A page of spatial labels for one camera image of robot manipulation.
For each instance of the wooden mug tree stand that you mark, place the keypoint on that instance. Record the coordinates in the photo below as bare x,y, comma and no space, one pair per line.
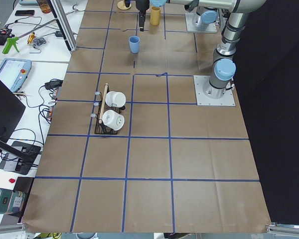
124,5

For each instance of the black power adapter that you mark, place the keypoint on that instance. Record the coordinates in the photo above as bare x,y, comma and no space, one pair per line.
52,84

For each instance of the aluminium frame post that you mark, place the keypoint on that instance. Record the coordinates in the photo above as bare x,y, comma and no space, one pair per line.
64,26

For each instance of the black smartphone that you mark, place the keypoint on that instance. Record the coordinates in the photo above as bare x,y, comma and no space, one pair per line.
30,12

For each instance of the white smiley mug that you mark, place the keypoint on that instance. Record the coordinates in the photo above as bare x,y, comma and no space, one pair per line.
113,119

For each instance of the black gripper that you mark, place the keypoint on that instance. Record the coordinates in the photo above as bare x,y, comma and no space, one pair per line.
141,5

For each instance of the bamboo cylinder holder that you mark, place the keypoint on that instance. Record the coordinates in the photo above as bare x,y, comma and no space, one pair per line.
155,15

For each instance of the green box device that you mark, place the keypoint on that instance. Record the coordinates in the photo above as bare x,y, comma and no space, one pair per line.
11,201

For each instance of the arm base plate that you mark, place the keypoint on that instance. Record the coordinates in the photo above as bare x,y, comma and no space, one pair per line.
206,95
191,28

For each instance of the black monitor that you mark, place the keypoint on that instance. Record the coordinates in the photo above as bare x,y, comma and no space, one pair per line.
11,111

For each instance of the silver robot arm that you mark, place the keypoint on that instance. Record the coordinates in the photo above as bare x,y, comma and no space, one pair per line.
223,66
204,17

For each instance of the blue teach pendant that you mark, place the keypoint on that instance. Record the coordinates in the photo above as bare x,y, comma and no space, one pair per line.
13,72

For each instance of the black wire mug rack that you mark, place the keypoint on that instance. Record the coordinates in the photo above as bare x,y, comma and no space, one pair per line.
100,128

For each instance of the light blue cup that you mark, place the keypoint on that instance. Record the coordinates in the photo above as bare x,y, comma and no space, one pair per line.
134,43

